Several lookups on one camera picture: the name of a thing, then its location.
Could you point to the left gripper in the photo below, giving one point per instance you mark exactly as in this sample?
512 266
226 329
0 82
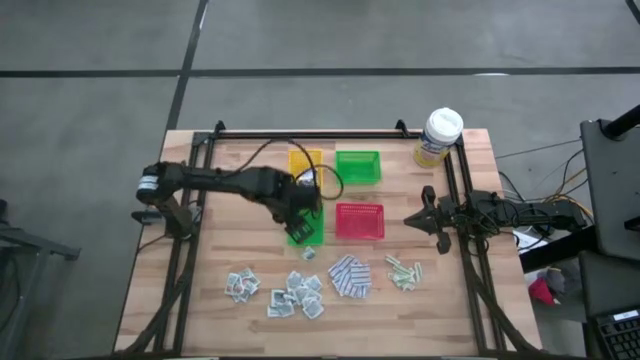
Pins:
295 200

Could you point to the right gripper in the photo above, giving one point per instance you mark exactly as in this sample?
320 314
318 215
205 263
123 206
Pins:
445 225

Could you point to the green plastic mesh basket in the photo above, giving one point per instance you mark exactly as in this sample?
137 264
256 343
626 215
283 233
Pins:
320 232
357 167

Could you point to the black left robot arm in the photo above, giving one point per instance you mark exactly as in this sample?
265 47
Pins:
220 179

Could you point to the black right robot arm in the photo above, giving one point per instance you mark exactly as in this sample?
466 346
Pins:
540 214

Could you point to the white packet at right edge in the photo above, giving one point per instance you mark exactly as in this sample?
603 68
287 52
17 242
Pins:
392 260

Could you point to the green white bandage strip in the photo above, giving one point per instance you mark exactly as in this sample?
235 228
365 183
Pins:
418 271
400 280
401 270
408 287

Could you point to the red plastic mesh basket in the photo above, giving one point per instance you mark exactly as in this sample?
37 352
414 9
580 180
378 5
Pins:
360 221

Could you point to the yellow plastic mesh basket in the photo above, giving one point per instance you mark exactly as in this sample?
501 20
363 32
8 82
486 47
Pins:
300 160

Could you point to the Lysol wipes canister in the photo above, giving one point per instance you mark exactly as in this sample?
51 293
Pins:
442 127

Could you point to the white paper sheet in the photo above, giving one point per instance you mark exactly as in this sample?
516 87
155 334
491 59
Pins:
525 239

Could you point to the black desk leg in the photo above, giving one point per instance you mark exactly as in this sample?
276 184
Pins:
555 247

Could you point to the red cloth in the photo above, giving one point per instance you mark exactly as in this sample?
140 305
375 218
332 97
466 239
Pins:
541 292

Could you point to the grey cloth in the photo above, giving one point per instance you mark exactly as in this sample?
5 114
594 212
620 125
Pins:
555 277

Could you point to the dark grey panel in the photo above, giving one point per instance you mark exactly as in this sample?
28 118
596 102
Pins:
607 285

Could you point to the black pole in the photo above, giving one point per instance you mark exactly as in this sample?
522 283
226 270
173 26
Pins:
622 124

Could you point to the black keyboard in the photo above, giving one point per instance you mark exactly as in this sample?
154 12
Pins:
622 337

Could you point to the grey metal stand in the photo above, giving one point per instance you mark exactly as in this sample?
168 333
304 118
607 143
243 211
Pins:
35 245

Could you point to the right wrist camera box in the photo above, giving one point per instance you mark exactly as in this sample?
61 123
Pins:
447 206

